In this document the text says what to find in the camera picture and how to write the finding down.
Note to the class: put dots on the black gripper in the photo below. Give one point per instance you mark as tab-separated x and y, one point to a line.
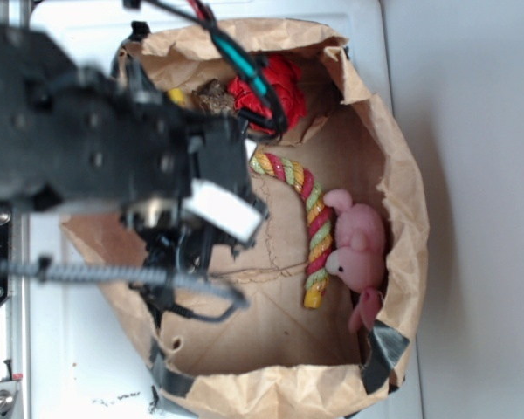
201	193

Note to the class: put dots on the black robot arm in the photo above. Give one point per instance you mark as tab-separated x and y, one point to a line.
74	141

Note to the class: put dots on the brown rock-like lump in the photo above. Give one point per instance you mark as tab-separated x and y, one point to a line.
213	97

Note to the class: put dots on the brown paper bag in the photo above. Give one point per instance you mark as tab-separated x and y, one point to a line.
278	359

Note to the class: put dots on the red crumpled paper ball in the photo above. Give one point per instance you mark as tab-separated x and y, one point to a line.
284	76

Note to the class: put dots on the pink plush toy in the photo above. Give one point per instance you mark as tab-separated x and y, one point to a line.
358	259

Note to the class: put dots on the aluminium frame rail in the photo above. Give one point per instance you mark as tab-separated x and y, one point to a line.
15	383

